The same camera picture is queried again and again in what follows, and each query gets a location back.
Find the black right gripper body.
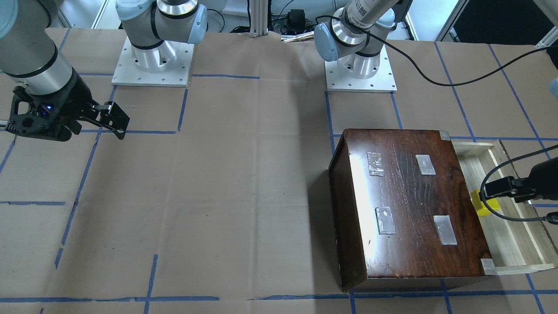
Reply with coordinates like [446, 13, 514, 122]
[5, 70, 100, 142]

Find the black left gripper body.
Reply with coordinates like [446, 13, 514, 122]
[514, 157, 558, 203]

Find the yellow block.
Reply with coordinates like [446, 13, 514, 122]
[470, 189, 501, 216]

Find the light wooden drawer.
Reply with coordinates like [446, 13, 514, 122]
[453, 141, 558, 276]

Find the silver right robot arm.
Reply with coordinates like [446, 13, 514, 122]
[0, 0, 208, 141]

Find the dark wooden drawer cabinet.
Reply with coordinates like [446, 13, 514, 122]
[328, 129, 492, 292]

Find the brown paper table mat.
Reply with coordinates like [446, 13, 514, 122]
[0, 28, 557, 314]

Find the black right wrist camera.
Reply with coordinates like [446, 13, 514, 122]
[5, 85, 53, 139]

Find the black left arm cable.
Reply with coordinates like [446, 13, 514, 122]
[315, 15, 558, 225]

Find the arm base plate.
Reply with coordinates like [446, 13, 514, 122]
[112, 39, 195, 88]
[325, 47, 398, 93]

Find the aluminium frame post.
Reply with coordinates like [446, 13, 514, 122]
[247, 0, 271, 38]

